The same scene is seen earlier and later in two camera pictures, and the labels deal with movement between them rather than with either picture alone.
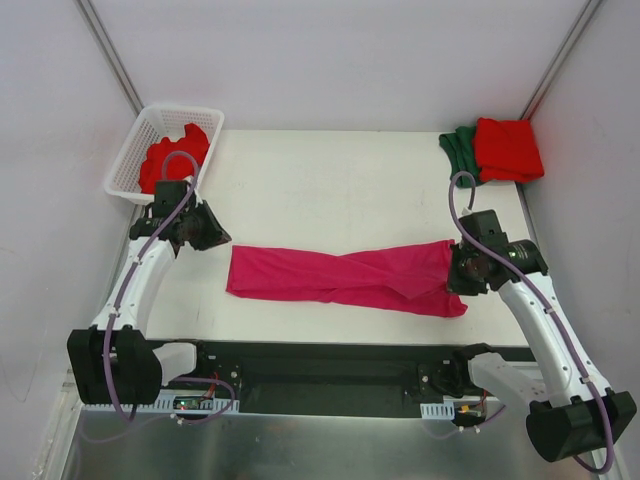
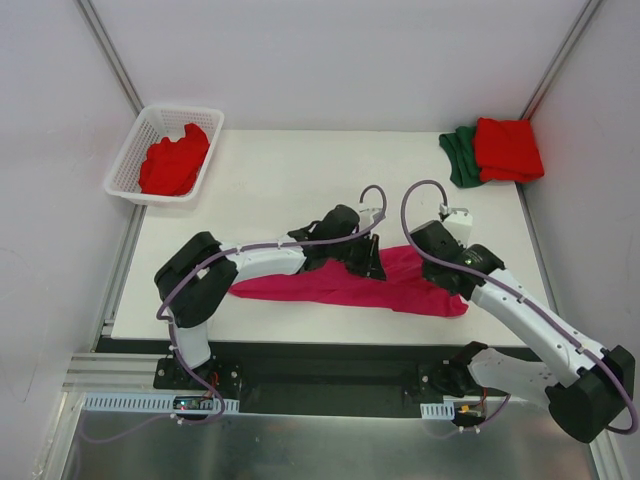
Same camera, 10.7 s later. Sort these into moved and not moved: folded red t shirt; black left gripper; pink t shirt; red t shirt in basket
Moved: black left gripper
Not moved: pink t shirt; red t shirt in basket; folded red t shirt
